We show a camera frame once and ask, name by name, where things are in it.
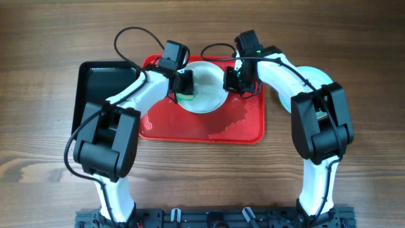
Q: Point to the green yellow sponge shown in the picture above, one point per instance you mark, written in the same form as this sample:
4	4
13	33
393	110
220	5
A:
185	97

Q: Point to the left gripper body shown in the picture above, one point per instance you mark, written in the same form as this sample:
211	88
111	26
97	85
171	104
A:
185	83

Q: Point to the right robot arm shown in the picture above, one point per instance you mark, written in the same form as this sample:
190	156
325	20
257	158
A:
320	119

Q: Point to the black mounting rail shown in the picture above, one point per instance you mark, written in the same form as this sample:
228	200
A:
339	216

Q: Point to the red tray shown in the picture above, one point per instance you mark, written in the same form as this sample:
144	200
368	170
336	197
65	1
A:
237	121

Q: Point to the black tray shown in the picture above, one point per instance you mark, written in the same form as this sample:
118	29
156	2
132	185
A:
99	80

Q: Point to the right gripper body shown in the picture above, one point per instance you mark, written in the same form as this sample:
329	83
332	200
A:
239	83

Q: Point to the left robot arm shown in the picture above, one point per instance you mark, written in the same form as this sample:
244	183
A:
112	97

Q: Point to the white plate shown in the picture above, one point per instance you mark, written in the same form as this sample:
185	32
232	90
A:
209	93

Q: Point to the plate with green stain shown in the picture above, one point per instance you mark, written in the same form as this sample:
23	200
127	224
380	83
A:
316	78

